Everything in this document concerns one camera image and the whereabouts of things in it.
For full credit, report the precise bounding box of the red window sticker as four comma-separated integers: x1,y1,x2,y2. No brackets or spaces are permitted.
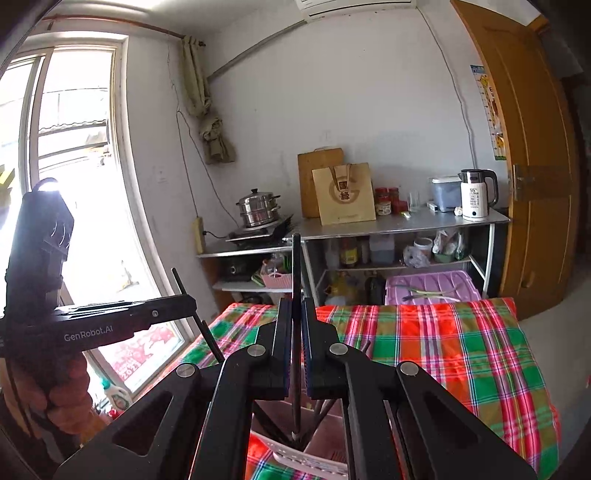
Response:
99,318,185,384

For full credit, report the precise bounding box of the wall poster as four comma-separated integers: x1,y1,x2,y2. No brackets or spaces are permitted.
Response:
470,65,509,161

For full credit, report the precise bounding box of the white air conditioner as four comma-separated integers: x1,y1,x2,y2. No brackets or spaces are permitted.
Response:
295,0,419,20

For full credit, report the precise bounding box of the white framed window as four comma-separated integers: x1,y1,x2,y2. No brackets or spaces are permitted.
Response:
0,37,208,393

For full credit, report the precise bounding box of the purple storage box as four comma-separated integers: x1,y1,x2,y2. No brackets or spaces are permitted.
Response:
385,271,483,305

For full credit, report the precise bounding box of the dark sauce bottle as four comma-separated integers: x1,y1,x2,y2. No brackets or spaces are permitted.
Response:
341,237,360,268

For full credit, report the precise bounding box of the plain black chopstick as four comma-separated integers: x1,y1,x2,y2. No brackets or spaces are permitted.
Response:
171,268,227,365

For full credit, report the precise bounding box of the steel steamer pot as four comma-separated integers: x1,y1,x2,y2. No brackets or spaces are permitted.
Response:
236,187,282,228

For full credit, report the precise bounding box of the black rice cooker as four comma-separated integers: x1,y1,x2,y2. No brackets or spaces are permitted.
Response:
222,258,259,282

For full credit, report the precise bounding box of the wooden cutting board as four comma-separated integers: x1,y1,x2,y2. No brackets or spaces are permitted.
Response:
297,147,345,219

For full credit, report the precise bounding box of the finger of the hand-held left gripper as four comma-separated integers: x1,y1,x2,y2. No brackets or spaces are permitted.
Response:
58,294,195,325

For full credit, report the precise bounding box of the pink utensil basket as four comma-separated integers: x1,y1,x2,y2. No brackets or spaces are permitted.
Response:
247,397,354,480

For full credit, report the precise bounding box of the metal shelf table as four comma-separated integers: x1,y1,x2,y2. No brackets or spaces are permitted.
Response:
194,208,511,305

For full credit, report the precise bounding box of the beige curtain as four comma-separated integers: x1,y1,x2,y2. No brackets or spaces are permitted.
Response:
180,34,236,164

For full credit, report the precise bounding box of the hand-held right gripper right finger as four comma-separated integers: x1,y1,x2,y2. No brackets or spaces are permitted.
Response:
301,298,539,480

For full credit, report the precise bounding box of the grey wall pipe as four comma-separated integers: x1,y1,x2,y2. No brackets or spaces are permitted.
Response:
207,14,308,79

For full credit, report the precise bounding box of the brown paper bag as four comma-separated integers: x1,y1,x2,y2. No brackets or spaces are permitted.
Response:
311,162,377,226

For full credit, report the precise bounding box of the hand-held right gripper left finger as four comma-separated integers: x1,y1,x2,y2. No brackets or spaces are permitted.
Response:
53,298,294,480

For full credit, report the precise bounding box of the white plastic jug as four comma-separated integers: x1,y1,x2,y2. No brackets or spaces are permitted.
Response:
369,234,396,265

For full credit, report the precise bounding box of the white wall cable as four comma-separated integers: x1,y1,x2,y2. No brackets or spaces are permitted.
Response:
418,4,481,171

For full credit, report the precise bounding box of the white electric kettle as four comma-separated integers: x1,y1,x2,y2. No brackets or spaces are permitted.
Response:
458,168,499,222

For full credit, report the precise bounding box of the clear plastic container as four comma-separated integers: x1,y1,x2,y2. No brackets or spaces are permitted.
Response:
430,175,462,213

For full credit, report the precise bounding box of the clear plastic bag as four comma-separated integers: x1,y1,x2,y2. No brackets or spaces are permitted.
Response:
403,246,431,269

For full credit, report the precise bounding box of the person's left hand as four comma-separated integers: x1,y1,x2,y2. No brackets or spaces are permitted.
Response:
14,354,93,432

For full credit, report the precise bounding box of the wooden door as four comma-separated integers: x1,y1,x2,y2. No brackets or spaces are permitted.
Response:
450,0,583,319

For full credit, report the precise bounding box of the black induction cooker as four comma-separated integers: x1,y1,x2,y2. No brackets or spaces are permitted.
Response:
225,215,296,245

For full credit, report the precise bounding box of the brown curtain rod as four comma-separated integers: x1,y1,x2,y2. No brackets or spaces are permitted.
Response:
41,16,206,47

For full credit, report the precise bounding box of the plaid tablecloth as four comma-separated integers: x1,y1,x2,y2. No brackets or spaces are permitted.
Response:
178,298,561,480

